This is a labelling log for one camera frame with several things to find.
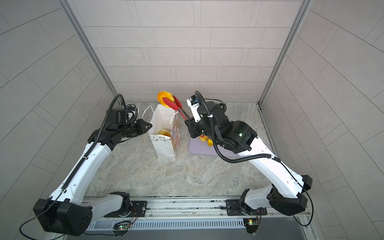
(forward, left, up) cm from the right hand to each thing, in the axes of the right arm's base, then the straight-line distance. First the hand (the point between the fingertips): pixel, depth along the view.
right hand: (186, 121), depth 59 cm
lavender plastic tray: (+9, -3, -36) cm, 38 cm away
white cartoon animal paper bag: (+22, +17, -22) cm, 35 cm away
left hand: (+9, +17, -11) cm, 22 cm away
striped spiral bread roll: (+13, -8, -34) cm, 37 cm away
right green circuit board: (-31, -28, -39) cm, 57 cm away
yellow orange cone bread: (+10, -12, -34) cm, 37 cm away
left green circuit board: (-30, +30, -34) cm, 54 cm away
